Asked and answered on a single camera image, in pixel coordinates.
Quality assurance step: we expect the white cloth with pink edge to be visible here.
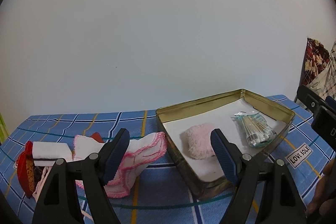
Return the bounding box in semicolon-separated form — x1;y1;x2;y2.
72;132;168;198

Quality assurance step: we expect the red embroidered pouch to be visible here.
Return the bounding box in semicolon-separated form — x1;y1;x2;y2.
16;141;36;199

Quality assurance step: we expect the white foam sponge black stripe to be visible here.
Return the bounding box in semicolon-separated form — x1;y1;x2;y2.
32;141;74;167

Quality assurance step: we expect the dark red floral quilt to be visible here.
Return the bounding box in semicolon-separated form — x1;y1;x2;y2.
299;38;332;88

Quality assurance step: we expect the cotton swab packet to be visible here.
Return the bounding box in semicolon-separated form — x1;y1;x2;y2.
234;111;276;148

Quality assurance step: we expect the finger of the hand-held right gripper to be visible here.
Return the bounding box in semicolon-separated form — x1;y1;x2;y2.
297;85;336;115

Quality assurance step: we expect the pink fluffy pad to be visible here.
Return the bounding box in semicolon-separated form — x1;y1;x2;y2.
179;123;217;159

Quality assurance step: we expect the white fabric label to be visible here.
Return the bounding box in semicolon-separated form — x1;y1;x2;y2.
287;145;313;169

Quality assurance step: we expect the gold metal tin box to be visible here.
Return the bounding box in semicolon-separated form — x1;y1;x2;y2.
155;88;296;199

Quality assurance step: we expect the pink bra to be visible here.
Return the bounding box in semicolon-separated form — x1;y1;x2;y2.
32;166;91;219

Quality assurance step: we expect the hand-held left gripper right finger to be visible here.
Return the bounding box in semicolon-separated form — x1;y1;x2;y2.
210;129;307;224

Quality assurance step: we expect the light green object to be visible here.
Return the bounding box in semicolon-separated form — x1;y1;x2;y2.
0;112;7;144

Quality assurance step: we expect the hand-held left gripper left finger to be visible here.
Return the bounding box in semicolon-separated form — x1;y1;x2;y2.
31;128;131;224

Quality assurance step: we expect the small red box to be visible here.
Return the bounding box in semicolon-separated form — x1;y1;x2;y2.
91;133;106;145

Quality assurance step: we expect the blue checked bedsheet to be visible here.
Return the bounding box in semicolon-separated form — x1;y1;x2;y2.
0;94;336;224

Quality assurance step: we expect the light plaid cloth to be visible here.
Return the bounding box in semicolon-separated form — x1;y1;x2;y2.
306;40;336;104

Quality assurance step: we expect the person's right hand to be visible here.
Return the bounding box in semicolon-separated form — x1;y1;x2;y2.
306;160;336;217

